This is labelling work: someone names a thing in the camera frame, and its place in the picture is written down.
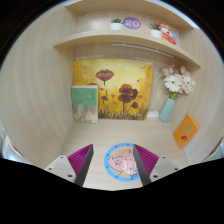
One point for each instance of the white strip light bar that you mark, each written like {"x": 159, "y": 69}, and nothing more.
{"x": 140, "y": 48}

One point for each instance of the yellow poppy painting canvas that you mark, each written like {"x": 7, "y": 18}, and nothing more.
{"x": 116, "y": 70}

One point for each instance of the orange booklet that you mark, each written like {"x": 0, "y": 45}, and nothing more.
{"x": 186, "y": 131}

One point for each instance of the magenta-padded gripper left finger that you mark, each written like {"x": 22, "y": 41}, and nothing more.
{"x": 61, "y": 166}

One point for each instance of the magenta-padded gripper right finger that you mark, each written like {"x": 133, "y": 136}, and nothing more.
{"x": 165, "y": 166}

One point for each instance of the pale teal faceted vase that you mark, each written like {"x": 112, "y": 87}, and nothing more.
{"x": 166, "y": 111}

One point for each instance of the green and beige book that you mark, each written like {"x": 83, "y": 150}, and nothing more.
{"x": 84, "y": 100}

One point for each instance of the pink and white flower bouquet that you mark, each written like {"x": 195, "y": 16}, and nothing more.
{"x": 175, "y": 83}

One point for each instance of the round blue-rimmed cartoon mouse pad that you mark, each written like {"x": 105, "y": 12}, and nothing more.
{"x": 115, "y": 163}

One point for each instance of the white charger block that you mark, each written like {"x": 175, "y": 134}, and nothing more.
{"x": 153, "y": 114}

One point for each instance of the pink computer mouse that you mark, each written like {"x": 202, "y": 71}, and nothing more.
{"x": 130, "y": 163}

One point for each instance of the wooden shelf unit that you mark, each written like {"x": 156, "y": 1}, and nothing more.
{"x": 100, "y": 38}

